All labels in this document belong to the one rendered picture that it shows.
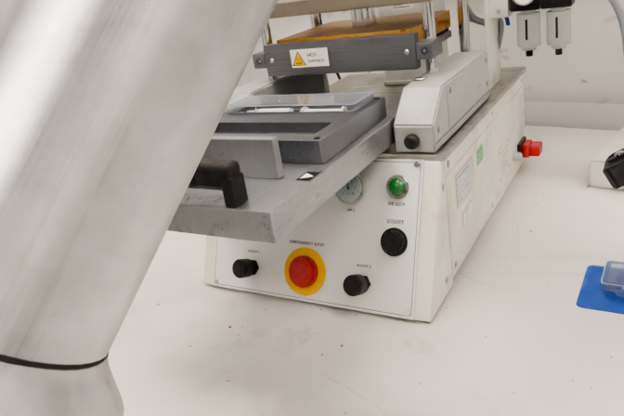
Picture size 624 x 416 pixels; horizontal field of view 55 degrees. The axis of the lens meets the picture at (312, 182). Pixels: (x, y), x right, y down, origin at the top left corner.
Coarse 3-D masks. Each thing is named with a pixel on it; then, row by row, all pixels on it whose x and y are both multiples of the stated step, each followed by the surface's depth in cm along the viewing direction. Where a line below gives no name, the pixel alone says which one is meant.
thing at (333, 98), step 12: (252, 96) 79; (264, 96) 78; (276, 96) 77; (288, 96) 76; (300, 96) 75; (312, 96) 74; (324, 96) 73; (336, 96) 72; (348, 96) 71; (360, 96) 70
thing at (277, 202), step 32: (384, 128) 70; (256, 160) 58; (352, 160) 63; (192, 192) 58; (256, 192) 55; (288, 192) 54; (320, 192) 57; (192, 224) 55; (224, 224) 53; (256, 224) 51; (288, 224) 53
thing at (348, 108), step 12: (372, 96) 70; (228, 108) 75; (240, 108) 74; (252, 108) 73; (264, 108) 73; (276, 108) 72; (288, 108) 71; (300, 108) 70; (312, 108) 69; (324, 108) 68; (336, 108) 68; (348, 108) 67; (360, 108) 68
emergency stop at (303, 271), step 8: (304, 256) 76; (296, 264) 77; (304, 264) 76; (312, 264) 76; (296, 272) 76; (304, 272) 76; (312, 272) 75; (296, 280) 76; (304, 280) 76; (312, 280) 76
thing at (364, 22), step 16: (352, 16) 87; (368, 16) 86; (384, 16) 95; (400, 16) 92; (416, 16) 88; (448, 16) 90; (304, 32) 90; (320, 32) 87; (336, 32) 84; (352, 32) 82; (368, 32) 80; (384, 32) 78; (400, 32) 77; (448, 32) 90
